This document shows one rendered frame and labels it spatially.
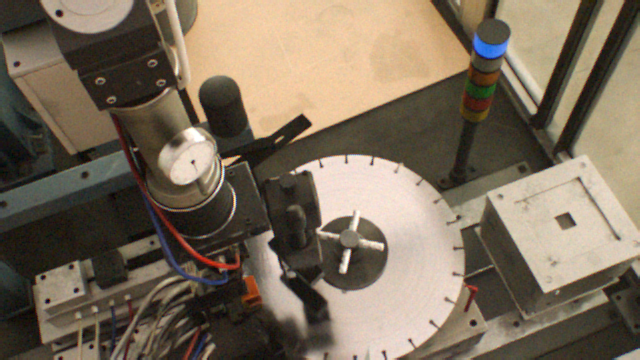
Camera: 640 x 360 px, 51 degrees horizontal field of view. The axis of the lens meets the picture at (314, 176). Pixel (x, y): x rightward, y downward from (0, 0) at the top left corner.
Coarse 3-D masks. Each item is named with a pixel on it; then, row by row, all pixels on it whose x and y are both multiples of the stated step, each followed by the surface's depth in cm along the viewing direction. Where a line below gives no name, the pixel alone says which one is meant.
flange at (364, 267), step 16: (336, 224) 99; (368, 224) 99; (320, 240) 98; (368, 240) 98; (384, 240) 98; (336, 256) 96; (352, 256) 95; (368, 256) 96; (384, 256) 96; (336, 272) 96; (352, 272) 95; (368, 272) 95; (352, 288) 95
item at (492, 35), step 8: (480, 24) 90; (488, 24) 90; (496, 24) 90; (504, 24) 90; (480, 32) 89; (488, 32) 89; (496, 32) 89; (504, 32) 89; (480, 40) 89; (488, 40) 89; (496, 40) 89; (504, 40) 88; (480, 48) 90; (488, 48) 89; (496, 48) 89; (504, 48) 90; (488, 56) 91; (496, 56) 91
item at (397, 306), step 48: (336, 192) 103; (384, 192) 102; (432, 192) 102; (432, 240) 98; (288, 288) 96; (336, 288) 96; (384, 288) 95; (432, 288) 95; (288, 336) 93; (336, 336) 92; (384, 336) 92
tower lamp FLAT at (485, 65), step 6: (474, 54) 93; (504, 54) 92; (474, 60) 93; (480, 60) 92; (486, 60) 91; (492, 60) 91; (498, 60) 92; (474, 66) 94; (480, 66) 93; (486, 66) 93; (492, 66) 93; (498, 66) 93; (486, 72) 94
